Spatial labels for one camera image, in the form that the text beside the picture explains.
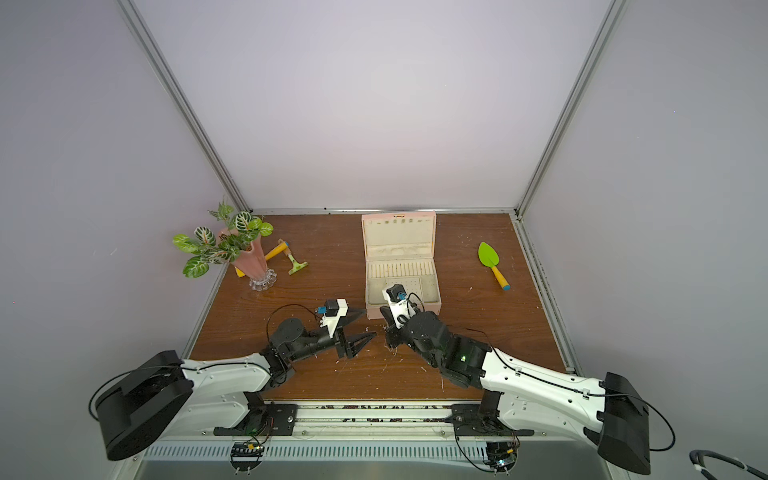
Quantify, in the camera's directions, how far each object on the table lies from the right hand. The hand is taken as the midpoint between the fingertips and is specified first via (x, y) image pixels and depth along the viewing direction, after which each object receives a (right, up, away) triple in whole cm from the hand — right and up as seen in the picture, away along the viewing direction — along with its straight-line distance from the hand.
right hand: (385, 301), depth 71 cm
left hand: (-4, -6, +1) cm, 7 cm away
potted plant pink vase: (-42, +14, +12) cm, 46 cm away
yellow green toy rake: (-32, +6, +32) cm, 46 cm away
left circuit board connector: (-35, -39, +1) cm, 52 cm away
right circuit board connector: (+28, -38, -1) cm, 47 cm away
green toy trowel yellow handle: (+37, +8, +35) cm, 52 cm away
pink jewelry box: (+4, +12, +24) cm, 27 cm away
